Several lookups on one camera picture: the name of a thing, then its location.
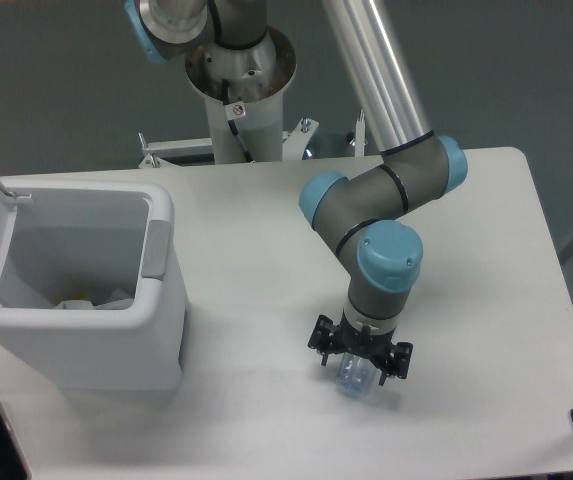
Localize clear plastic water bottle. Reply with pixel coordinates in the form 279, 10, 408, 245
335, 353, 379, 399

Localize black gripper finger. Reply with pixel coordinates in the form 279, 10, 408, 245
307, 315, 346, 366
371, 342, 413, 386

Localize white trash can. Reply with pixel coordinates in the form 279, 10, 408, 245
0, 178, 188, 390

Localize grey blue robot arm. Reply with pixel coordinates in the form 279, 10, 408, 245
125, 1, 468, 396

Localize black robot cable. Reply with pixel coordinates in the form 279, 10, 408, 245
221, 78, 257, 164

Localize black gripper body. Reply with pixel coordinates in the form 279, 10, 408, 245
338, 318, 395, 361

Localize white metal frame brackets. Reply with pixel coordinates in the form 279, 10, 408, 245
138, 109, 378, 169

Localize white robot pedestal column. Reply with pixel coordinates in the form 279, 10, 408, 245
185, 26, 296, 164

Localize trash inside can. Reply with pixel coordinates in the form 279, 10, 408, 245
62, 285, 136, 311

